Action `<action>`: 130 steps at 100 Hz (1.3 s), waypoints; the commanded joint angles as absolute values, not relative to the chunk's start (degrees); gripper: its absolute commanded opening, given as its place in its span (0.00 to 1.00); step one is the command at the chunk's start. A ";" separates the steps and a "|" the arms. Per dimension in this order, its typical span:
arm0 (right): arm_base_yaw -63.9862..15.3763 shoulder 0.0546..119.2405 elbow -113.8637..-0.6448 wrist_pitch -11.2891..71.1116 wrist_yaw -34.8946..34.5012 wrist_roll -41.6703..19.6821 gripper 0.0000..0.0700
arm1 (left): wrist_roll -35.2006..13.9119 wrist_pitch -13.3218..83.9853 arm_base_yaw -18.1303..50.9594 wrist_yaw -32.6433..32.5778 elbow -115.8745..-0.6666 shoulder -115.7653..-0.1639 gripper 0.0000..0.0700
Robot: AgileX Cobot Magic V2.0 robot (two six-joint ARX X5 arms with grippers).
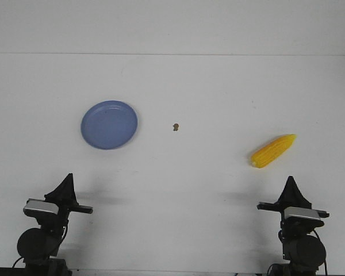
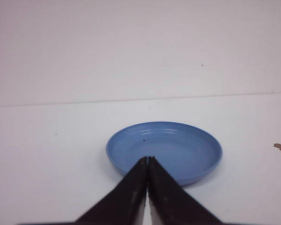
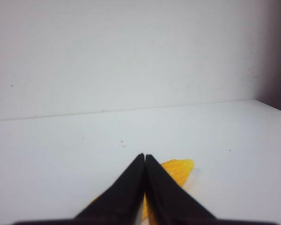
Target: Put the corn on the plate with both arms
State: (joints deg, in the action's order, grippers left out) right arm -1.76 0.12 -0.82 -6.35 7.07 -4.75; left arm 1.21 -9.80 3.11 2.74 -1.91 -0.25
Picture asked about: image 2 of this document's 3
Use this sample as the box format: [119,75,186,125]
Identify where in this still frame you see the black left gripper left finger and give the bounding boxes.
[16,156,148,225]

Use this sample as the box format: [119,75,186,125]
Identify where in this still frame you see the blue round plate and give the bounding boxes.
[106,121,223,186]

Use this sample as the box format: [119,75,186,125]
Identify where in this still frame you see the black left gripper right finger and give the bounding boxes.
[148,157,223,225]

